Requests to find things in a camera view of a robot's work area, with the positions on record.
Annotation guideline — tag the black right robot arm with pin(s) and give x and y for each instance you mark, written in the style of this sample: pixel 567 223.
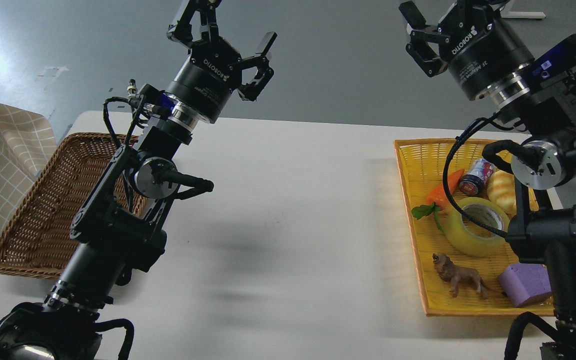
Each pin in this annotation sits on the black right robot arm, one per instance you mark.
pixel 541 97

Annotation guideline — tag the purple foam block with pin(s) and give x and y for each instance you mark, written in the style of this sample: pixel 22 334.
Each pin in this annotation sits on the purple foam block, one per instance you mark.
pixel 525 284

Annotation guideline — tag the small soda can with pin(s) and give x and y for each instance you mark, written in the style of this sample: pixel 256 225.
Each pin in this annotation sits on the small soda can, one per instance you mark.
pixel 474 182

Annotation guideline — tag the brown toy lion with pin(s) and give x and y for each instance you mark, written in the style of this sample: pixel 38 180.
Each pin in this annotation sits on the brown toy lion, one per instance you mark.
pixel 454 274

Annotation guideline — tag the yellow tape roll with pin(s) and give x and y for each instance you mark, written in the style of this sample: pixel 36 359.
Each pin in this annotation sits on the yellow tape roll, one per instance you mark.
pixel 469 238

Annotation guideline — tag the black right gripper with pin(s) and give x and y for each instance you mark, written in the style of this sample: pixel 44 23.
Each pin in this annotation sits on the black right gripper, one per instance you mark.
pixel 476 45

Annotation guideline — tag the toy croissant bread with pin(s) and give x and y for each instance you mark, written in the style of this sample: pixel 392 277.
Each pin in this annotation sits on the toy croissant bread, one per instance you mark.
pixel 500 190

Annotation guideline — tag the orange toy carrot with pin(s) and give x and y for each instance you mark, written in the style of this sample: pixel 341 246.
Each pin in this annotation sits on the orange toy carrot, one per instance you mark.
pixel 437 199

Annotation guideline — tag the brown wicker basket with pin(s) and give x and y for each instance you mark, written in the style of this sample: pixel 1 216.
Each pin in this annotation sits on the brown wicker basket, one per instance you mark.
pixel 36 242

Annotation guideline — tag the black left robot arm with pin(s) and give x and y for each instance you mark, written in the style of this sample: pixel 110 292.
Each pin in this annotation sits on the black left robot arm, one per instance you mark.
pixel 119 227

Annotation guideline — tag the yellow woven tray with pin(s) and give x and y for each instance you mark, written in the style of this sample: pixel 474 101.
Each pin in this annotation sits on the yellow woven tray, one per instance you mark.
pixel 420 164

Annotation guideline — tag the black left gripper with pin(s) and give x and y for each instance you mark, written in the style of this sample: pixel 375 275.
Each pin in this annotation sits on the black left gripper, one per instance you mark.
pixel 213 69

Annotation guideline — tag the white stand base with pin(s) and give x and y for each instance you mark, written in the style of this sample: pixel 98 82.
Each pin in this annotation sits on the white stand base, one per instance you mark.
pixel 512 14

